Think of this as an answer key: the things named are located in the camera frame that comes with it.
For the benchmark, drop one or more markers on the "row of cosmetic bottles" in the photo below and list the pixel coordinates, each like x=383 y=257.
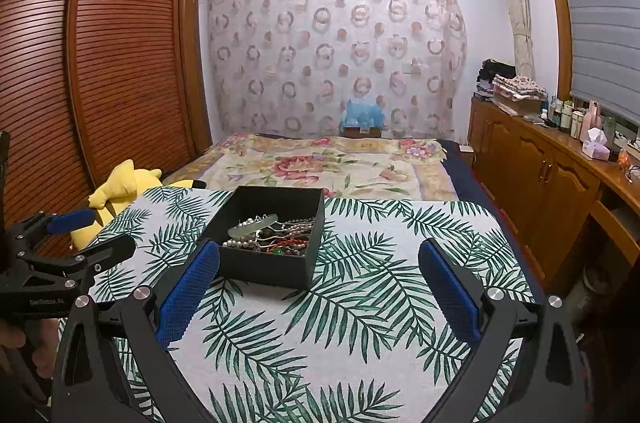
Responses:
x=567 y=118

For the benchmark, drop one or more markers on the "louvred wooden wardrobe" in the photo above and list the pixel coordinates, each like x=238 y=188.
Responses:
x=125 y=53

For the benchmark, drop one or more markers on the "blue plastic bag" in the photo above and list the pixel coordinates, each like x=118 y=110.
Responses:
x=364 y=113

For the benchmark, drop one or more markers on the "stack of folded patterned cloths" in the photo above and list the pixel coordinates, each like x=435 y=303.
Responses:
x=520 y=87

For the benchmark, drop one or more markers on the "green leaf print cloth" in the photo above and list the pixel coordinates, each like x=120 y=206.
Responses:
x=350 y=303

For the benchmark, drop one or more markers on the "pale green jade piece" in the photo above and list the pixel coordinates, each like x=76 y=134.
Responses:
x=252 y=227

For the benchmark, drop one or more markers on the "small orange object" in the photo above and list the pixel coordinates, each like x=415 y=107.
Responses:
x=624 y=159

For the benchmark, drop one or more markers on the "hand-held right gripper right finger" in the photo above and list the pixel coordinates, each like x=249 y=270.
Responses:
x=450 y=288

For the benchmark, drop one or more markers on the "grey window blind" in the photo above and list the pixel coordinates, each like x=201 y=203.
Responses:
x=600 y=3

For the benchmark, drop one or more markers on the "wooden cabinet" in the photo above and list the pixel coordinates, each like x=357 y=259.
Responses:
x=540 y=183

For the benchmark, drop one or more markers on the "floral blanket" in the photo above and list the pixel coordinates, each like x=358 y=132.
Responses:
x=325 y=168

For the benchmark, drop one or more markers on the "pink bottle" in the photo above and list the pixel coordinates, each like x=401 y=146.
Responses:
x=594 y=115

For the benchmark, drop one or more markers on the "stack of dark clothes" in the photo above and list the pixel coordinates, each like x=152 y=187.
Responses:
x=492 y=75

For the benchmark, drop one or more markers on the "person's left hand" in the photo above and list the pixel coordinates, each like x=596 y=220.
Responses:
x=46 y=343

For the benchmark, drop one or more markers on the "navy bed sheet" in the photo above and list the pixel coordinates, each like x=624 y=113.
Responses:
x=465 y=183

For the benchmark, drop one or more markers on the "pink tissue box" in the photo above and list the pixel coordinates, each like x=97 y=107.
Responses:
x=596 y=145

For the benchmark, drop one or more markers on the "white power strip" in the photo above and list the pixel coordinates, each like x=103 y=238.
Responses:
x=627 y=139

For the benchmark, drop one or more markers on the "black jewelry box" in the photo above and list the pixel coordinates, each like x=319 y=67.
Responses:
x=270 y=273

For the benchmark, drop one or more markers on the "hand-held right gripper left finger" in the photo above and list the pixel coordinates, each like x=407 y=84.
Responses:
x=187 y=293

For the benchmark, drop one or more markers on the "small cardboard box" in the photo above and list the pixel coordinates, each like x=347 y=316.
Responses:
x=361 y=132

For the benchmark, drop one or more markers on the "yellow plush toy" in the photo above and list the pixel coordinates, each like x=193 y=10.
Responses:
x=125 y=183

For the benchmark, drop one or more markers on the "wooden window frame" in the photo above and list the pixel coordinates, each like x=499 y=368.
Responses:
x=555 y=3

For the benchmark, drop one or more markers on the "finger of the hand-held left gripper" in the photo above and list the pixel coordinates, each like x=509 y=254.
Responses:
x=72 y=221
x=107 y=250

